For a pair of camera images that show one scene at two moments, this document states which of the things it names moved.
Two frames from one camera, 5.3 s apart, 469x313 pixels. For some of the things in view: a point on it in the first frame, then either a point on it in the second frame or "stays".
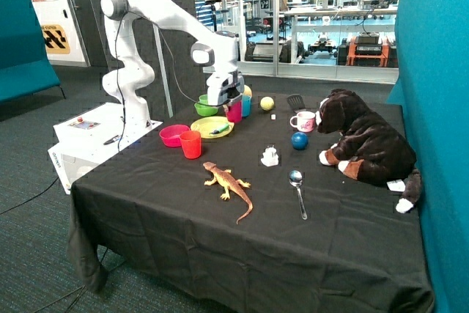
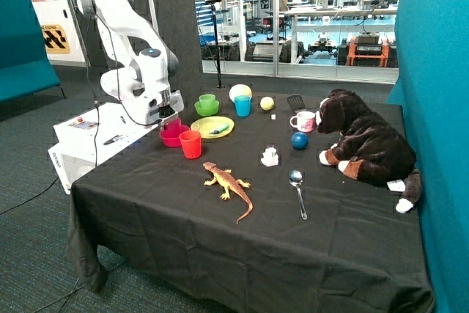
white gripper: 225,87 -> 168,102
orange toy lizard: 229,182 stays
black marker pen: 114,138 stays
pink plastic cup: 234,112 -> 173,129
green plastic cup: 203,99 stays
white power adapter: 270,157 stays
